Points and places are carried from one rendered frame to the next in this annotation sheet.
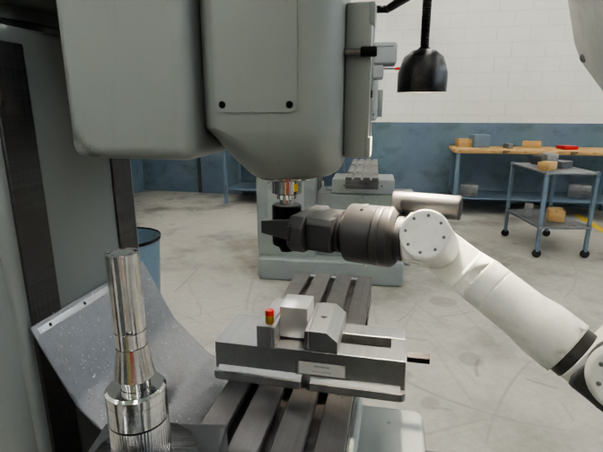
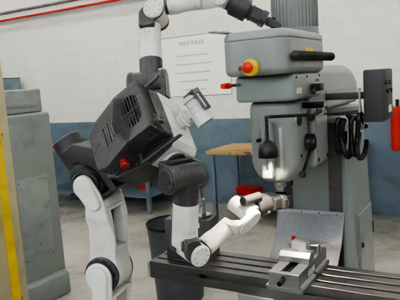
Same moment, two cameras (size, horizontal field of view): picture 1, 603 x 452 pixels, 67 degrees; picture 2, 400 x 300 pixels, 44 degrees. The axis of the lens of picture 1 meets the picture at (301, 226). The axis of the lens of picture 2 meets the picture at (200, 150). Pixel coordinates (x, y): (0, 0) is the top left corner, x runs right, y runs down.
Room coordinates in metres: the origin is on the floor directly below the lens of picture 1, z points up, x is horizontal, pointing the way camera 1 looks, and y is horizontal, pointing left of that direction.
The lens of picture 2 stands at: (1.05, -1.96, 1.72)
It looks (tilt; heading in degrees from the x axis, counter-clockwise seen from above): 8 degrees down; 109
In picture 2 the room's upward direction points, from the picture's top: 4 degrees counter-clockwise
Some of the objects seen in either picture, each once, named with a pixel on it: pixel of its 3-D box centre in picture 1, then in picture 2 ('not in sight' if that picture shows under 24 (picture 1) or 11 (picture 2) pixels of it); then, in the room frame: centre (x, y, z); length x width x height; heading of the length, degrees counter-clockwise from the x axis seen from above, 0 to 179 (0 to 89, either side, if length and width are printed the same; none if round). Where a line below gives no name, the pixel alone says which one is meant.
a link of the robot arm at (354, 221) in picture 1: (338, 232); (267, 203); (0.67, -0.06, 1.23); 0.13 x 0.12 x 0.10; 153
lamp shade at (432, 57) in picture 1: (423, 70); (268, 149); (0.70, -0.18, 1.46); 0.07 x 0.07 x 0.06
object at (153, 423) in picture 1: (140, 426); (200, 207); (0.32, 0.13, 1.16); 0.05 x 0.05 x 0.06
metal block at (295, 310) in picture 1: (297, 316); (300, 247); (0.78, 0.01, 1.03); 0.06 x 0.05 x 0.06; 168
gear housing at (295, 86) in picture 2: not in sight; (280, 86); (0.72, 0.06, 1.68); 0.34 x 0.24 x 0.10; 78
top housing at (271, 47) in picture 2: not in sight; (275, 53); (0.71, 0.04, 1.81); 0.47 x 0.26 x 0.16; 78
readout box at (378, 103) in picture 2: not in sight; (380, 94); (1.10, 0.25, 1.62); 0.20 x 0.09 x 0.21; 78
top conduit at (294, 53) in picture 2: not in sight; (313, 56); (0.86, 0.03, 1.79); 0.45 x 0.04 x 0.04; 78
